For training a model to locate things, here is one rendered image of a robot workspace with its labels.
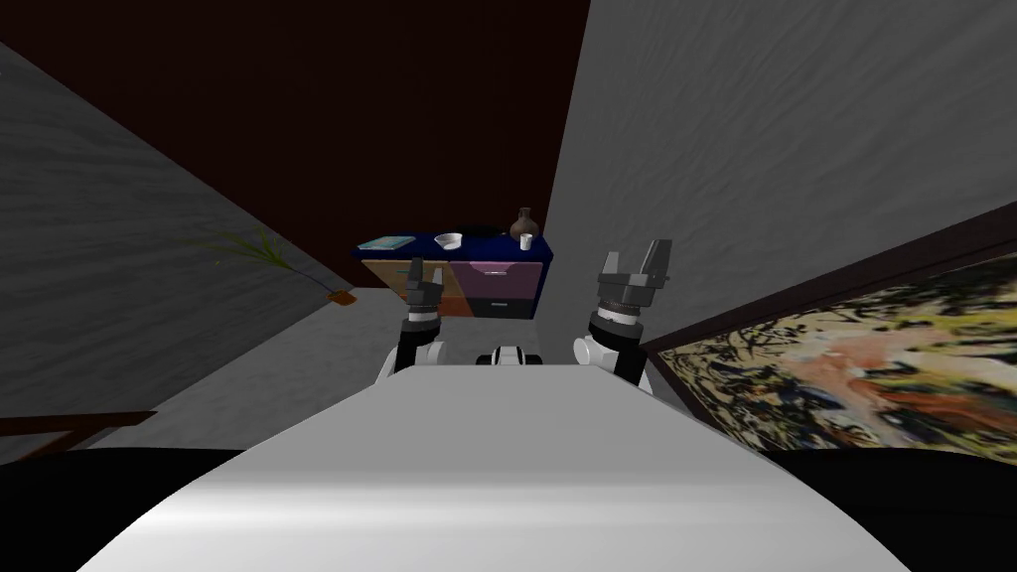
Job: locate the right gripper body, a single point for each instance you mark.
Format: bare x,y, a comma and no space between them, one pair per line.
628,289

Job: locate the green plant in orange pot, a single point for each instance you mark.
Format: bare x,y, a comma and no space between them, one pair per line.
262,253

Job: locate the dark framed colourful painting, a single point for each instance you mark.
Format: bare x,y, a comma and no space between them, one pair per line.
858,373

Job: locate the blue cabinet with coloured drawers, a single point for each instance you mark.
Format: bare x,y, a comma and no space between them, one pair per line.
500,282

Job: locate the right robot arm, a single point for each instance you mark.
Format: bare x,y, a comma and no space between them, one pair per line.
628,357

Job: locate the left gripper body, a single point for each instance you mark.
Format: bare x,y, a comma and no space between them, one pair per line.
423,299

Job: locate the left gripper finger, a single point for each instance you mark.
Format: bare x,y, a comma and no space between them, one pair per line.
415,272
438,277

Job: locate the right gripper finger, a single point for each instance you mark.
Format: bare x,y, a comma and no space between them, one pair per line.
611,264
657,258

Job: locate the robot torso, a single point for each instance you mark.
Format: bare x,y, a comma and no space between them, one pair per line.
493,461

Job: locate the brown wooden frame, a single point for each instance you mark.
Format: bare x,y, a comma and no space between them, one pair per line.
71,419

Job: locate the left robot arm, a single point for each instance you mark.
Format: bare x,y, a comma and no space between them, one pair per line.
414,343

